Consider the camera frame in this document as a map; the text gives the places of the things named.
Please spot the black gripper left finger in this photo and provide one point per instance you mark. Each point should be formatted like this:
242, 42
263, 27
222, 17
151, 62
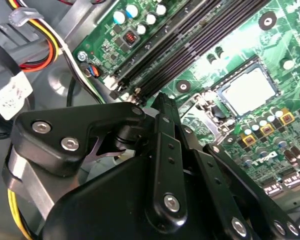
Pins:
52, 130

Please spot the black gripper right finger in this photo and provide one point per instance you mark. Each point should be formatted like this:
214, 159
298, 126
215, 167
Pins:
222, 190

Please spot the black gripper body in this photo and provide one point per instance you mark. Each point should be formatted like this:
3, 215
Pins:
102, 205

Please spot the metal socket cover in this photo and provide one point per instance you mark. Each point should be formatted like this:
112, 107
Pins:
213, 125

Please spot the silver CPU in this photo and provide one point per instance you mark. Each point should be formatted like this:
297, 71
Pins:
250, 92

